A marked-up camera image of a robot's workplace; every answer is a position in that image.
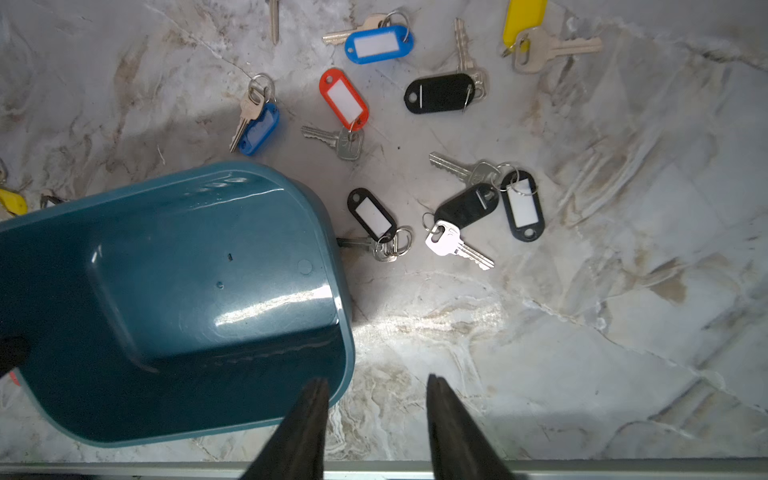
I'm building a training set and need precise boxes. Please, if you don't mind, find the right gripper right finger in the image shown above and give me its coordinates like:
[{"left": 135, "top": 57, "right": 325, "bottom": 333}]
[{"left": 426, "top": 374, "right": 515, "bottom": 480}]

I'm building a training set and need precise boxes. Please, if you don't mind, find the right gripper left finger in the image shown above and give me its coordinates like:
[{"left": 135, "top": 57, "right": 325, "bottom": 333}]
[{"left": 241, "top": 378, "right": 330, "bottom": 479}]

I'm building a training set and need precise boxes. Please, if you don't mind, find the teal storage box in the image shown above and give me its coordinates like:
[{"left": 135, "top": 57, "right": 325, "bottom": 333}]
[{"left": 1, "top": 161, "right": 355, "bottom": 447}]

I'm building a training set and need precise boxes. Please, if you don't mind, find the black tag key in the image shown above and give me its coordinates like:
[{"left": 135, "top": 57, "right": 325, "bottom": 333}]
[
  {"left": 425, "top": 183, "right": 500, "bottom": 271},
  {"left": 429, "top": 152, "right": 546, "bottom": 242},
  {"left": 337, "top": 188, "right": 414, "bottom": 263},
  {"left": 40, "top": 191, "right": 65, "bottom": 209}
]

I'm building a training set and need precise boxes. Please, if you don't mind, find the small blue tag key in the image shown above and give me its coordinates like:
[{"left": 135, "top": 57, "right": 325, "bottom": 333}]
[{"left": 229, "top": 73, "right": 280, "bottom": 156}]

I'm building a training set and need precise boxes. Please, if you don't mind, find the red tag key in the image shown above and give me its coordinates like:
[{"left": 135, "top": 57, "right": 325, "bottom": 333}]
[{"left": 301, "top": 68, "right": 369, "bottom": 162}]

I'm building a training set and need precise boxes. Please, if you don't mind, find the black head key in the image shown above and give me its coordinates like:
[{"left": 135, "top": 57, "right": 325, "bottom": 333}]
[{"left": 403, "top": 18, "right": 488, "bottom": 114}]

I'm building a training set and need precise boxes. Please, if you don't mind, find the yellow tag key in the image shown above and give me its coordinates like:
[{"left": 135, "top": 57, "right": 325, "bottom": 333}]
[
  {"left": 0, "top": 162, "right": 29, "bottom": 218},
  {"left": 502, "top": 0, "right": 603, "bottom": 74}
]

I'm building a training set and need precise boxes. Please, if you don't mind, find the bare silver key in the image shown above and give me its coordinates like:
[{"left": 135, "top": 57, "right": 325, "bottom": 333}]
[{"left": 268, "top": 0, "right": 280, "bottom": 45}]

